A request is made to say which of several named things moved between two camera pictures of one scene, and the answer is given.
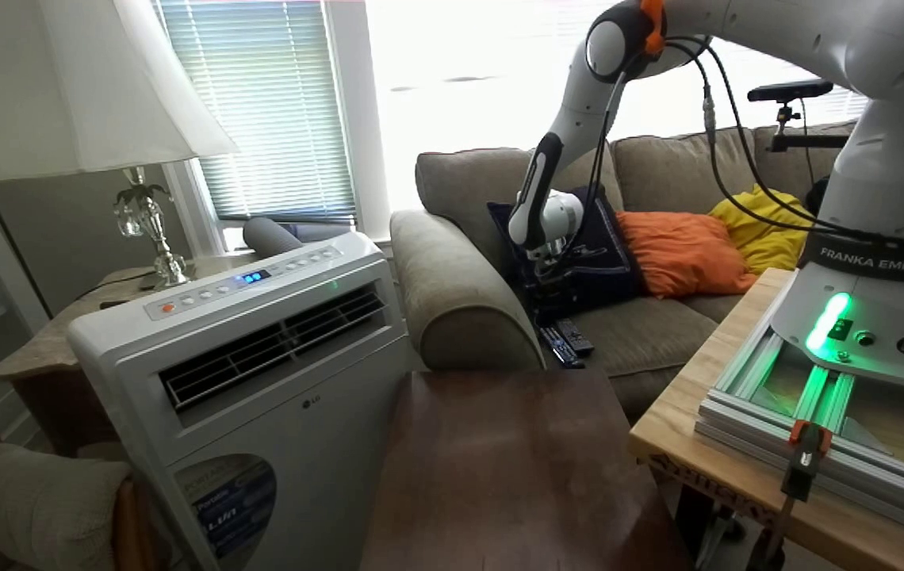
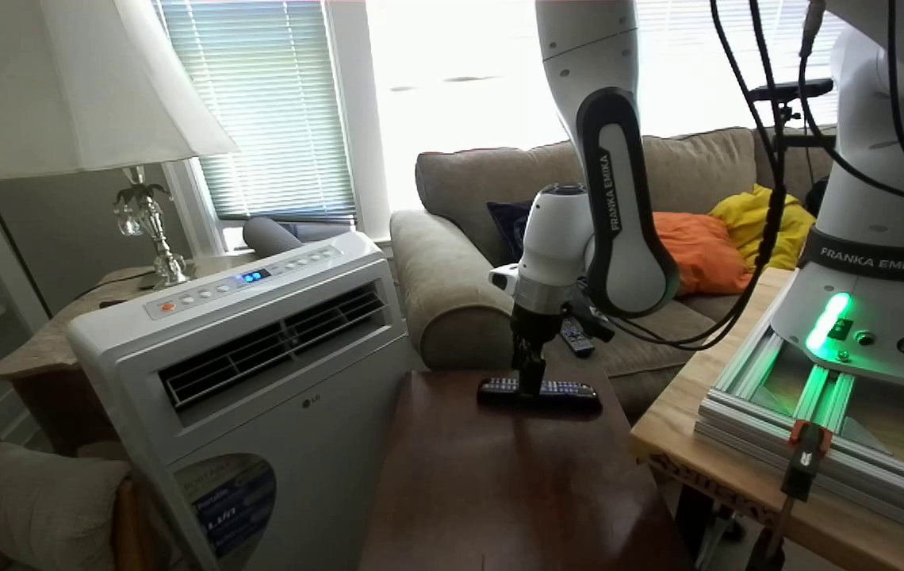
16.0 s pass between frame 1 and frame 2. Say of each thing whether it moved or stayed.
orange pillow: stayed
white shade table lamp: stayed
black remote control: moved
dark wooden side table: stayed
